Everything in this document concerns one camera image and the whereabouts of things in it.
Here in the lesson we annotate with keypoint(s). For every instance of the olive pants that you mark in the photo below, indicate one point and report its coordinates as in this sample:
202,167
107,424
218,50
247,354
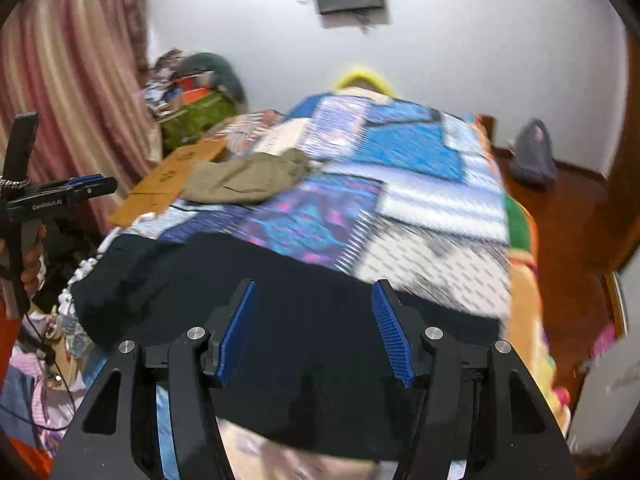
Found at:
240,180

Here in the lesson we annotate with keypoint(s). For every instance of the patchwork bed blanket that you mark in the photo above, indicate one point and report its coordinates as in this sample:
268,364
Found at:
415,155

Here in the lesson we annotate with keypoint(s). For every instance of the white sliding door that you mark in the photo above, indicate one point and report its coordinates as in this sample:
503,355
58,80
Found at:
605,390

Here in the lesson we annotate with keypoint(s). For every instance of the pile of clothes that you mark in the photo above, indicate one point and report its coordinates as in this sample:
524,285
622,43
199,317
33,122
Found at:
30,390

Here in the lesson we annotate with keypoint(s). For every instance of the grey plush pillow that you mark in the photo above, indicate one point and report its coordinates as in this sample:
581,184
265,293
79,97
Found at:
220,67

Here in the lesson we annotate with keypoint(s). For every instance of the yellow foam arch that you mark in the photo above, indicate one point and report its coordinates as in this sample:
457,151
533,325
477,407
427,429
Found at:
365,77

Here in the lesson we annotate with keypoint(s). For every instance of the striped pink curtain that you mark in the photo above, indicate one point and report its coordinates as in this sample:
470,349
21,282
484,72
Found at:
75,60

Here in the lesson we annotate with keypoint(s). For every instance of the pile of clutter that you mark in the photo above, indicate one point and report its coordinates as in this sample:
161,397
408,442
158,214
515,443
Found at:
165,82

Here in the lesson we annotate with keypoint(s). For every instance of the grey backpack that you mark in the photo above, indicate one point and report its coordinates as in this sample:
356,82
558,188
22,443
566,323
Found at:
535,152

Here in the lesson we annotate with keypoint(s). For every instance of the person's left hand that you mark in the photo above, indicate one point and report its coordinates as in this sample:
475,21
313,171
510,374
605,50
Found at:
32,265

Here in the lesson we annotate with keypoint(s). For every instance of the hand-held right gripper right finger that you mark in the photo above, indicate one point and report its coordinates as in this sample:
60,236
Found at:
394,335

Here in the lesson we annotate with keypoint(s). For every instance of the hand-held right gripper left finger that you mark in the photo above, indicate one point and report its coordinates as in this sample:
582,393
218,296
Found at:
239,327

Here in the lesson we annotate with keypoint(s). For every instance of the brown cardboard sheet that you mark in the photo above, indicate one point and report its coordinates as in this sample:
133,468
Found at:
160,180

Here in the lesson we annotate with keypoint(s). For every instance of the black pants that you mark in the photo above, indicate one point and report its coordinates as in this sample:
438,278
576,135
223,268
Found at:
310,310

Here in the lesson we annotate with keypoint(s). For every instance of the green fabric basket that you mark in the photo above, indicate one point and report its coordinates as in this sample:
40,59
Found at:
195,117

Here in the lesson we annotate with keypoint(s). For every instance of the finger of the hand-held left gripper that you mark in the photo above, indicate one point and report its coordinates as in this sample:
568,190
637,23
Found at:
97,188
86,179

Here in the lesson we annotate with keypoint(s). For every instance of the orange striped sheet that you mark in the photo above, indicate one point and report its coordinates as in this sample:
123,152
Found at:
245,127

